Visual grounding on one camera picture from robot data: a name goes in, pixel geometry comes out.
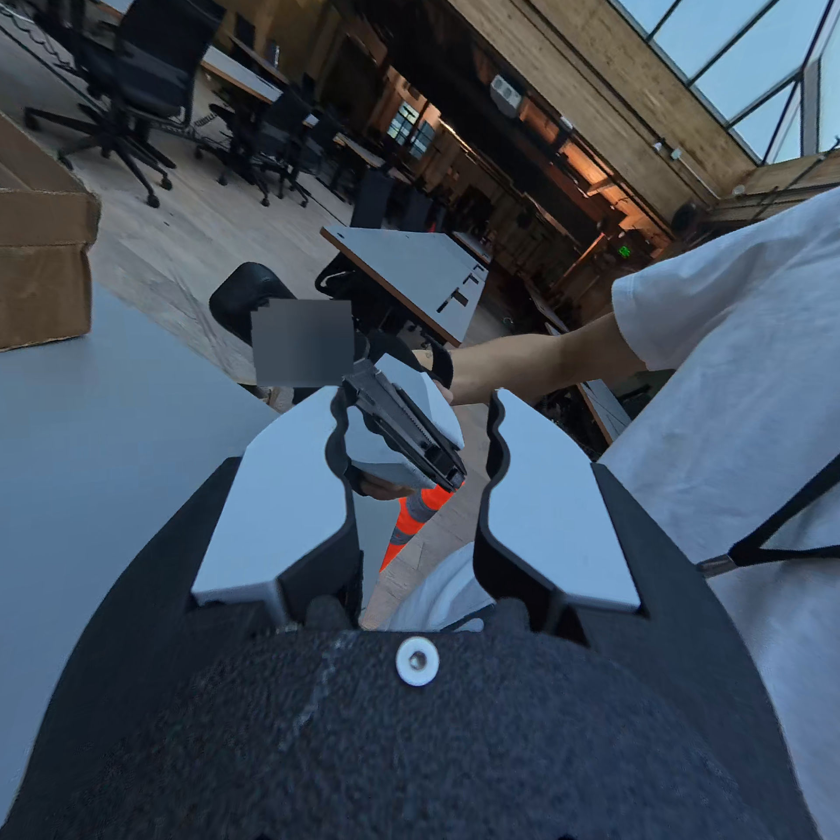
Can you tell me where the grey desk with slots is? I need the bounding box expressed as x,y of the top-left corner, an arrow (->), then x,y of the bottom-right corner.
320,225 -> 492,349

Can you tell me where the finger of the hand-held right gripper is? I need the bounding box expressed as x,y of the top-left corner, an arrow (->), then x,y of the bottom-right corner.
344,406 -> 431,491
373,353 -> 467,455

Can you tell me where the person's right hand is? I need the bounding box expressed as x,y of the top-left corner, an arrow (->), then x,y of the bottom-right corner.
412,346 -> 462,406

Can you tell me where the white air conditioner unit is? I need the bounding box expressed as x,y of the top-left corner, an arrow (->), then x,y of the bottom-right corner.
489,73 -> 526,120

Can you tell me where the skylight window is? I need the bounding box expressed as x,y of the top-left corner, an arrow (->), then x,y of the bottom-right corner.
607,0 -> 840,166

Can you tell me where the brown cardboard box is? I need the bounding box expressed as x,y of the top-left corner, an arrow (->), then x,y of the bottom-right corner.
0,110 -> 102,353

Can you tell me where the black bag strap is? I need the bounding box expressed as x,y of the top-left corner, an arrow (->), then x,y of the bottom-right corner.
696,451 -> 840,580

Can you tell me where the long grey desk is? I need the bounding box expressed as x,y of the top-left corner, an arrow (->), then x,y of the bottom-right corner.
197,45 -> 322,129

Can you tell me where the orange traffic cone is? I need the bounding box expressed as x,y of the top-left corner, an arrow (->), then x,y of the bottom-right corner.
379,482 -> 462,573

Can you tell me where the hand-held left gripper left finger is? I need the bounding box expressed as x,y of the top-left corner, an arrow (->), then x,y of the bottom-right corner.
190,386 -> 365,626

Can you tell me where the bright paned window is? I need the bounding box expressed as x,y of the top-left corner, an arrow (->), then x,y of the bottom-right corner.
386,101 -> 437,161

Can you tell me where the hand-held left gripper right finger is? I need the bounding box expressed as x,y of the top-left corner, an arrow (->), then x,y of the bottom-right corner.
472,388 -> 643,632

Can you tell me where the grey utility knife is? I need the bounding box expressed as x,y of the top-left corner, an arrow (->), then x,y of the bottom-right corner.
341,364 -> 468,493

